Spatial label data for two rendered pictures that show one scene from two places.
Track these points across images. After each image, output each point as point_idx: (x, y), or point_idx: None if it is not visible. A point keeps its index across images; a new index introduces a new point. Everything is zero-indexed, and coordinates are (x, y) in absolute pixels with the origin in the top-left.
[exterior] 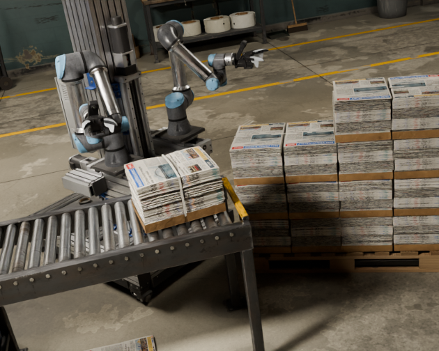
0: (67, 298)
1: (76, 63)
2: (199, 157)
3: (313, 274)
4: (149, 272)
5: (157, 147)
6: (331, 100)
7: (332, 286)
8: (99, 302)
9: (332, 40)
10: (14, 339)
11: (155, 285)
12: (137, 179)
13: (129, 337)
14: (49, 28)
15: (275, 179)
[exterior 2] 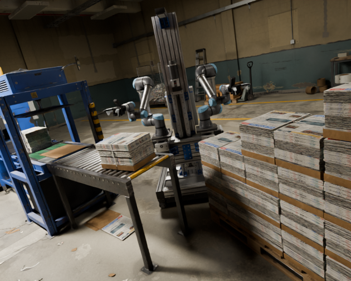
0: (148, 191)
1: (139, 82)
2: (135, 137)
3: (238, 241)
4: (163, 194)
5: (198, 133)
6: None
7: (236, 255)
8: (152, 198)
9: None
10: (108, 196)
11: (167, 202)
12: (104, 140)
13: None
14: (281, 73)
15: (217, 168)
